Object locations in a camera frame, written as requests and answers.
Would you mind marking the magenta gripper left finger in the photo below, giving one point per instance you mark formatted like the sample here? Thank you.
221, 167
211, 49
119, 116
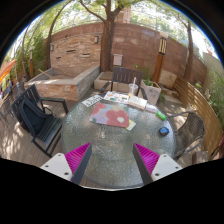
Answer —
70, 166

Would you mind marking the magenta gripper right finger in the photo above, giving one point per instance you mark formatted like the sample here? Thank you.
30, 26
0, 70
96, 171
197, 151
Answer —
153, 166

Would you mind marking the black and blue mouse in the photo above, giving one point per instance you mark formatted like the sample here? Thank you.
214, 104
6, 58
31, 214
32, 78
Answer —
163, 131

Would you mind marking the floral mouse pad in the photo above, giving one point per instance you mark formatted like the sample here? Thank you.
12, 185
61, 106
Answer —
112, 115

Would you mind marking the yellow paper sheet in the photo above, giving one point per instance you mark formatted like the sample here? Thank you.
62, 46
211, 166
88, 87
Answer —
131, 125

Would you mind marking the green marker tube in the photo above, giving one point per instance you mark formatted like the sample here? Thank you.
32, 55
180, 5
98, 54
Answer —
161, 115

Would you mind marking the round glass patio table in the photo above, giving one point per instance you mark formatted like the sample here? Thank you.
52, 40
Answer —
112, 163

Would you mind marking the wicker chair right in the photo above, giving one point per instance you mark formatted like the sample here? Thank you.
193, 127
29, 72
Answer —
190, 135

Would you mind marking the black slatted chair left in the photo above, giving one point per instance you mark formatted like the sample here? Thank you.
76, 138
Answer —
49, 136

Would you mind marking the open white book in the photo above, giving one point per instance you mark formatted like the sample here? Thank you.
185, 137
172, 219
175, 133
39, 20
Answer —
137, 102

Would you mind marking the black backpack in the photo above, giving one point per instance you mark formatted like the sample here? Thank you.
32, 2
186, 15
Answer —
32, 117

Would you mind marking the black and white booklet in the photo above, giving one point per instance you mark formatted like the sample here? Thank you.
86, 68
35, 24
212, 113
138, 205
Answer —
92, 100

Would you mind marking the white square planter pot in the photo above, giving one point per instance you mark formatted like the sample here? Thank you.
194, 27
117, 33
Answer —
152, 92

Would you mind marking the curved wooden bench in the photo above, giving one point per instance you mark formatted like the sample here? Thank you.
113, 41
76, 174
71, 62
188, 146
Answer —
189, 95

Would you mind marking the plastic cup with straw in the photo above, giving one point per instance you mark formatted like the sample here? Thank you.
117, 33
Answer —
133, 87

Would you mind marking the stone raised planter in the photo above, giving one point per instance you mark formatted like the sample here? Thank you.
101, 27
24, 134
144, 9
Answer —
54, 83

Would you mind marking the dark metal chair far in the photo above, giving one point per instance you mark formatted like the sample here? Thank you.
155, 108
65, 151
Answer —
125, 76

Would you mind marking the tree trunk centre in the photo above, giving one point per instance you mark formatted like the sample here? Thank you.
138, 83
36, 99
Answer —
112, 8

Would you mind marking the wooden lamp post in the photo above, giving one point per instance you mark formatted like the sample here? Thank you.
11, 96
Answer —
160, 57

